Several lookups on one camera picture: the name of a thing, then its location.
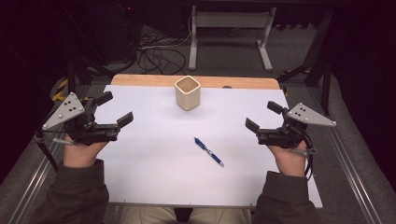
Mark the person's legs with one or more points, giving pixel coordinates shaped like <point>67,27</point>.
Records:
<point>146,216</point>

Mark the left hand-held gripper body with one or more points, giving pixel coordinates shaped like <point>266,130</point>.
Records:
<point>67,110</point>

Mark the yellow black hazard tape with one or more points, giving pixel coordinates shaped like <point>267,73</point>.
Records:
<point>59,90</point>

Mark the person's left hand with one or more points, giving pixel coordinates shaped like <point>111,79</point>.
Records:
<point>81,154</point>

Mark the white metal stand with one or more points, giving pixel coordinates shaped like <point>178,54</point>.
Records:
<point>230,20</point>

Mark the blue pen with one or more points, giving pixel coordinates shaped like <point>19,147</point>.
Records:
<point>209,152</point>

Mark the person's right hand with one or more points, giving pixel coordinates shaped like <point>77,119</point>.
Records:
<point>291,160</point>

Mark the beige square pen holder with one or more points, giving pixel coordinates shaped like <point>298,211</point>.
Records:
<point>187,98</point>

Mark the black tripod stand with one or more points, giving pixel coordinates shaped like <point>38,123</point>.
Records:
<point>73,70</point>

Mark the aluminium rail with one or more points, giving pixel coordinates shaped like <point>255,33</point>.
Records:
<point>34,183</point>
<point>351,174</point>

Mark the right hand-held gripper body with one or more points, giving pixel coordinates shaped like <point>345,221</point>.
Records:
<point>306,115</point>

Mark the white table sheet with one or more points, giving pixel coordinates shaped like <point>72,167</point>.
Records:
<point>174,168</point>

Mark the black metal stand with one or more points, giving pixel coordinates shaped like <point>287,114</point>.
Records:
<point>317,62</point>

